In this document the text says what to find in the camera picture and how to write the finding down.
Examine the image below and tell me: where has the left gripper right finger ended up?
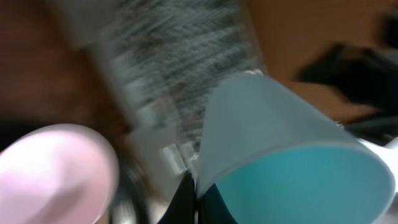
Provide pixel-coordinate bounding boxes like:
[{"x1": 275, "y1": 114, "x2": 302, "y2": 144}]
[{"x1": 198, "y1": 184, "x2": 237, "y2": 224}]

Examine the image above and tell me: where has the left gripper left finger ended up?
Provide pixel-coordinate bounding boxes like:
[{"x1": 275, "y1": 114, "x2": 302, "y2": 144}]
[{"x1": 158, "y1": 173, "x2": 196, "y2": 224}]

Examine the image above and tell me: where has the light blue cup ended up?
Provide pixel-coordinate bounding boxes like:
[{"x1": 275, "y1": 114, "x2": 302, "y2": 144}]
[{"x1": 197, "y1": 75, "x2": 396, "y2": 224}]

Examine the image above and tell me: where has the pink bowl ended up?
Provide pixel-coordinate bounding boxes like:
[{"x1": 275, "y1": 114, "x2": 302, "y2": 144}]
[{"x1": 1, "y1": 122, "x2": 119, "y2": 224}]

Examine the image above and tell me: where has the grey dishwasher rack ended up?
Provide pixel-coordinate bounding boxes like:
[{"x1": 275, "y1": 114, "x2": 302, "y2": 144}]
[{"x1": 50, "y1": 0, "x2": 261, "y2": 200}]

